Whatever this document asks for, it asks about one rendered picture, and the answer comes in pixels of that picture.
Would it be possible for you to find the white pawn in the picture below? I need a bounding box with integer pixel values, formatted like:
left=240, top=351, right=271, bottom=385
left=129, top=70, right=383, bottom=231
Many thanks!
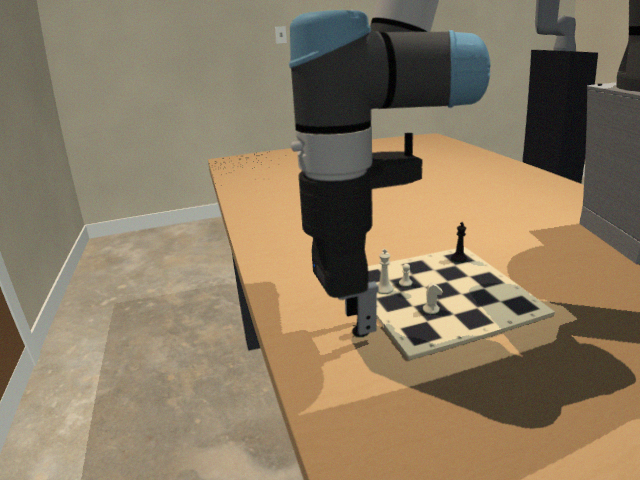
left=399, top=264, right=412, bottom=287

